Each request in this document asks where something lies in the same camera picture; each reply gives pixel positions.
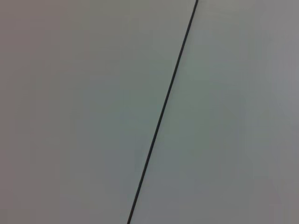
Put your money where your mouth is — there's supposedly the thin black wall joint strip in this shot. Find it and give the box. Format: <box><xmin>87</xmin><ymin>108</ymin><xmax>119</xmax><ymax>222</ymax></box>
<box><xmin>127</xmin><ymin>0</ymin><xmax>199</xmax><ymax>224</ymax></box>

